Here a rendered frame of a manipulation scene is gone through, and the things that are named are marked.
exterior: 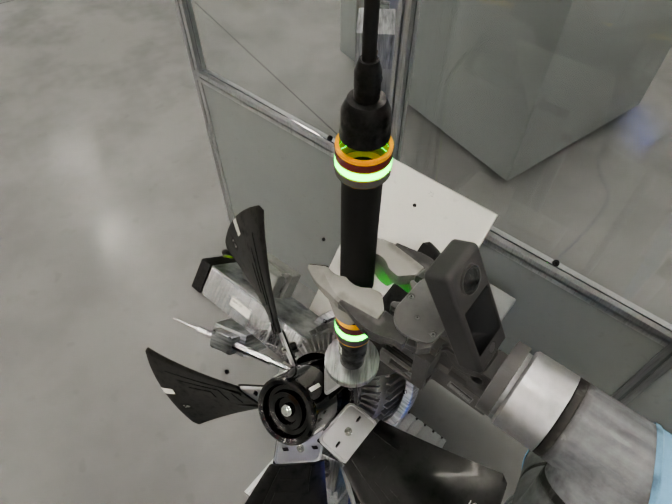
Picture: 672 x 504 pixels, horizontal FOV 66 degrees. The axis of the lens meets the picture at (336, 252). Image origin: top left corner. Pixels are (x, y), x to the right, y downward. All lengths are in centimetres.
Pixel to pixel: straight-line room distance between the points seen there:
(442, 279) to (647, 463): 20
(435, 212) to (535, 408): 63
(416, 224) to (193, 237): 188
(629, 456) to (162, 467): 194
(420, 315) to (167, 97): 334
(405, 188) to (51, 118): 305
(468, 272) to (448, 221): 62
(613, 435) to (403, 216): 68
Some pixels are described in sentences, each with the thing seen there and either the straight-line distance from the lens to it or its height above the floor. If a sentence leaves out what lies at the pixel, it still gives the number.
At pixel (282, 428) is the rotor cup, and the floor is 120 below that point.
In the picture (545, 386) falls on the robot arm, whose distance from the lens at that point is 46.
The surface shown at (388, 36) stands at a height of 158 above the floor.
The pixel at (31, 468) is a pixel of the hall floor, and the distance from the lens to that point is 244.
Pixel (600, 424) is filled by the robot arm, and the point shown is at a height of 168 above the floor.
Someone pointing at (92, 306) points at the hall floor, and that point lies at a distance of 268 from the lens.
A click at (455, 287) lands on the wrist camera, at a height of 175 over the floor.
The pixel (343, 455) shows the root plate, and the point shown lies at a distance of 92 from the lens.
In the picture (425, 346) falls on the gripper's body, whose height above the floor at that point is 167.
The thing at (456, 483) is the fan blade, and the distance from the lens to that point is 92.
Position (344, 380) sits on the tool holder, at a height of 147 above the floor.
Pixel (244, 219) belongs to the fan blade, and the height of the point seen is 138.
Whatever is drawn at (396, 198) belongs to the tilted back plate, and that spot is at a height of 131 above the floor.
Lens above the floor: 207
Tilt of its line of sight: 53 degrees down
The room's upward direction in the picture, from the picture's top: straight up
